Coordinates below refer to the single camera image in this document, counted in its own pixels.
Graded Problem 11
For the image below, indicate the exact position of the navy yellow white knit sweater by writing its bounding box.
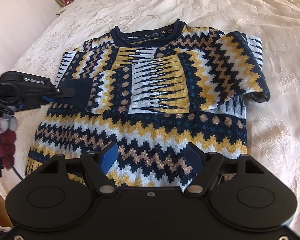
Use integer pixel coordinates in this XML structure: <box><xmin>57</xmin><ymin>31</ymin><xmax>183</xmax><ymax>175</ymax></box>
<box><xmin>25</xmin><ymin>21</ymin><xmax>270</xmax><ymax>187</ymax></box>

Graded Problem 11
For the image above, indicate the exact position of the red white pompom garment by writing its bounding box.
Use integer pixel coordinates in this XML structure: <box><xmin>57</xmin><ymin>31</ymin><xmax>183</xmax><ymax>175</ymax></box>
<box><xmin>0</xmin><ymin>116</ymin><xmax>18</xmax><ymax>170</ymax></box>

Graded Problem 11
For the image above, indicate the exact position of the white bedside table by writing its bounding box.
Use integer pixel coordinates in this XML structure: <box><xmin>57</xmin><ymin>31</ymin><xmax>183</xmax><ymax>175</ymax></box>
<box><xmin>56</xmin><ymin>4</ymin><xmax>71</xmax><ymax>16</ymax></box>

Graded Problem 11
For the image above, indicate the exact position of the cream embroidered bedspread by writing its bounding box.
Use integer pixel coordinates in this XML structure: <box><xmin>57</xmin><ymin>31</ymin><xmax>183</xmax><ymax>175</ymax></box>
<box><xmin>0</xmin><ymin>0</ymin><xmax>300</xmax><ymax>235</ymax></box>

